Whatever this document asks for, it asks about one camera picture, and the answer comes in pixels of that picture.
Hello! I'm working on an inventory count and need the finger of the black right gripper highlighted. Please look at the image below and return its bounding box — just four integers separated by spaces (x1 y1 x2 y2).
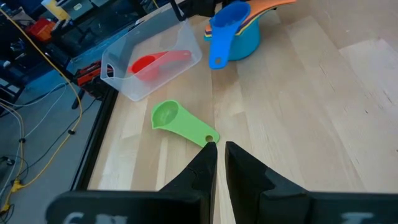
183 0 225 19
169 0 185 22

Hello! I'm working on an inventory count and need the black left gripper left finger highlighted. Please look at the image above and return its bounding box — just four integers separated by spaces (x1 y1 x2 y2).
45 141 218 224

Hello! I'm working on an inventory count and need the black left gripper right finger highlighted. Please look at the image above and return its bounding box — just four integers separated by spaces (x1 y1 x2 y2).
224 141 398 224

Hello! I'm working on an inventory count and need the yellow measuring cup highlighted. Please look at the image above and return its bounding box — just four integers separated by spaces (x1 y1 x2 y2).
203 7 274 40

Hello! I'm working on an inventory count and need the teal measuring cup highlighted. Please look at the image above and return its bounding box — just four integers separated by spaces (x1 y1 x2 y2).
203 14 262 62

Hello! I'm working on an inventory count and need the red measuring cup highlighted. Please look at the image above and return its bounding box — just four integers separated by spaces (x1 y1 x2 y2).
127 49 193 83

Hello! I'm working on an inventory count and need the green measuring cup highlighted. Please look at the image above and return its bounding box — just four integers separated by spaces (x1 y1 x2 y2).
150 99 221 148

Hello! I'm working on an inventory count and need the clear plastic basket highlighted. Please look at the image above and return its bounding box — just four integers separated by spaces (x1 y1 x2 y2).
99 3 203 103

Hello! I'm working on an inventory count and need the grey laptop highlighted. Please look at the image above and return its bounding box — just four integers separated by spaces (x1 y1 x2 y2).
62 0 94 18

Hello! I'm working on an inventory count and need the red black tool box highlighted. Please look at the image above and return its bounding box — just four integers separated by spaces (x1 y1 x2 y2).
75 60 110 96

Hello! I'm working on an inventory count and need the yellow plastic container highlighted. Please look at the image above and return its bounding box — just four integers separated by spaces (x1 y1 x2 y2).
40 0 71 21

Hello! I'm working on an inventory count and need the red orange parts bin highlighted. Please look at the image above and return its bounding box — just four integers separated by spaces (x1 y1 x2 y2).
25 17 56 43

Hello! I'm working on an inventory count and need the black aluminium table frame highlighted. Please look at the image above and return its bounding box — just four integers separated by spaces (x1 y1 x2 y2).
70 88 119 191

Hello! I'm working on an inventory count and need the yellow extension cable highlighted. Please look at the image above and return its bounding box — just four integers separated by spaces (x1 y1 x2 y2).
0 8 83 215

